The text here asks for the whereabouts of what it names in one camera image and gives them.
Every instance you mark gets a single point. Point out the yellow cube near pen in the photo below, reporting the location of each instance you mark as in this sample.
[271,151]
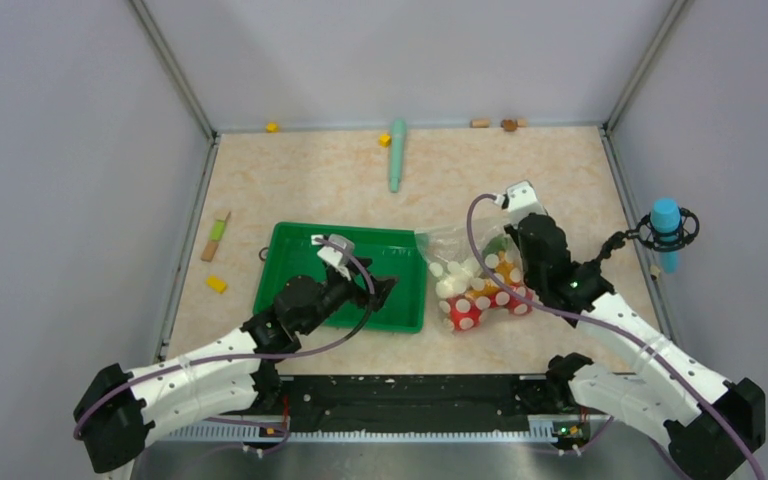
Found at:
[384,140]

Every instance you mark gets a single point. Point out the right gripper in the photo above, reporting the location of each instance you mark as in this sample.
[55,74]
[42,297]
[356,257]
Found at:
[513,230]

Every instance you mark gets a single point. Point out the brown wooden piece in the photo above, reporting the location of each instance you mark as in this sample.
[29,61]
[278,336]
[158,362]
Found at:
[509,125]

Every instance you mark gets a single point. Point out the clear dotted zip bag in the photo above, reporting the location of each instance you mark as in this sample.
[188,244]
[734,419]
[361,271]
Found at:
[451,243]

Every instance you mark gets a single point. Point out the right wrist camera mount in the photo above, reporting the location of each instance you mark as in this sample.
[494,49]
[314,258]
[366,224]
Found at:
[517,202]

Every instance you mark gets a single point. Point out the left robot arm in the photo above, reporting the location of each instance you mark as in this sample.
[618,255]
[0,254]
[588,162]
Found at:
[121,413]

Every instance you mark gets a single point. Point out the mint green marker pen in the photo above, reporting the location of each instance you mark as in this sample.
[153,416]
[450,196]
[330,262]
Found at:
[398,133]

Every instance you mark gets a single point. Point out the wooden green block stick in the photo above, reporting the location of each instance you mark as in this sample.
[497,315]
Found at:
[216,233]

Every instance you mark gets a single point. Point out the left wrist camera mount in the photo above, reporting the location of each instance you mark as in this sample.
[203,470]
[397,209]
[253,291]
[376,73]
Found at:
[334,251]

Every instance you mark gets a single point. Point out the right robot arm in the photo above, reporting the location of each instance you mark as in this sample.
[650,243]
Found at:
[708,425]

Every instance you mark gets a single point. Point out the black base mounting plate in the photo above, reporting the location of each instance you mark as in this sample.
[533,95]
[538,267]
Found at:
[478,403]

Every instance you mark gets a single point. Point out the green plastic tray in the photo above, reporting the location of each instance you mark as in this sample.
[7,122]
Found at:
[394,252]

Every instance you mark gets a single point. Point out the blue microphone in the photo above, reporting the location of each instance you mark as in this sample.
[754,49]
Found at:
[666,219]

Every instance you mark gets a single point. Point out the yellow lego brick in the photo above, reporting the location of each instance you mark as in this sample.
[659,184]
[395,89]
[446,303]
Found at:
[216,284]

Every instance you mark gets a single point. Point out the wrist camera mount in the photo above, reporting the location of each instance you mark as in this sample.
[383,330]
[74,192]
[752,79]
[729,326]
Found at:
[334,251]
[517,202]

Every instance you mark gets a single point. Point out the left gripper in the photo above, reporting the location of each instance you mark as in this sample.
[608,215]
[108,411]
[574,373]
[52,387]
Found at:
[359,295]

